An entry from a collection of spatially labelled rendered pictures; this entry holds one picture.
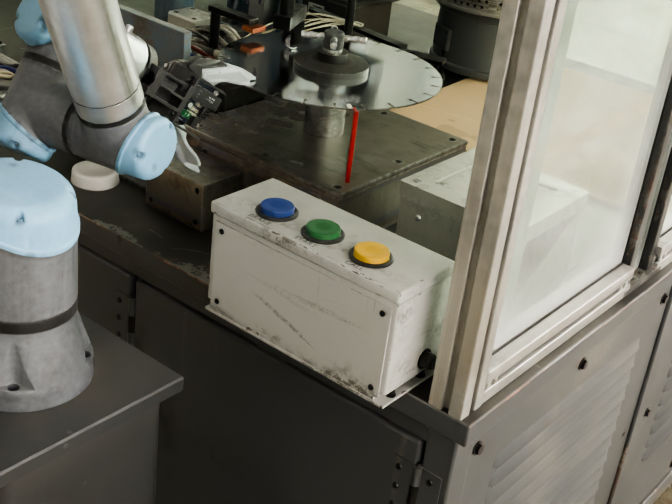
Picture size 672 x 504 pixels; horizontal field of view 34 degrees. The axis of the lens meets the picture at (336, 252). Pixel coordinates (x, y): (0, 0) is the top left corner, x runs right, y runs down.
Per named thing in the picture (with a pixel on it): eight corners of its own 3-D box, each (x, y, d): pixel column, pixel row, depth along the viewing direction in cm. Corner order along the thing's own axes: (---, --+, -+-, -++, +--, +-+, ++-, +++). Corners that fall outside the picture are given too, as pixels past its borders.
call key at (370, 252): (395, 266, 122) (397, 250, 121) (373, 277, 119) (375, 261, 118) (366, 252, 124) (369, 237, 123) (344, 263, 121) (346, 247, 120)
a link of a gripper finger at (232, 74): (274, 90, 149) (217, 102, 143) (249, 76, 153) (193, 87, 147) (275, 69, 147) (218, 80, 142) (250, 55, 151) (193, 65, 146)
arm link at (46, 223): (22, 337, 108) (19, 215, 102) (-74, 292, 114) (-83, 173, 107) (103, 291, 118) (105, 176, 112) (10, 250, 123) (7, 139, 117)
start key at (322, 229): (346, 243, 125) (348, 227, 124) (323, 253, 122) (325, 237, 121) (319, 230, 127) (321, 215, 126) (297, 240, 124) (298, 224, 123)
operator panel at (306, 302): (437, 372, 129) (458, 261, 122) (381, 410, 121) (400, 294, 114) (263, 280, 144) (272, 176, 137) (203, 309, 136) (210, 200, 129)
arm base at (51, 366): (7, 431, 111) (4, 349, 106) (-78, 367, 119) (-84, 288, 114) (122, 374, 122) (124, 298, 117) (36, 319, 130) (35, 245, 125)
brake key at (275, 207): (300, 221, 129) (301, 205, 128) (277, 230, 126) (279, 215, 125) (275, 209, 131) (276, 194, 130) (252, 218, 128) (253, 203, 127)
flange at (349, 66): (331, 85, 153) (333, 68, 152) (277, 61, 160) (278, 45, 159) (383, 72, 161) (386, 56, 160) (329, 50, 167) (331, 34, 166)
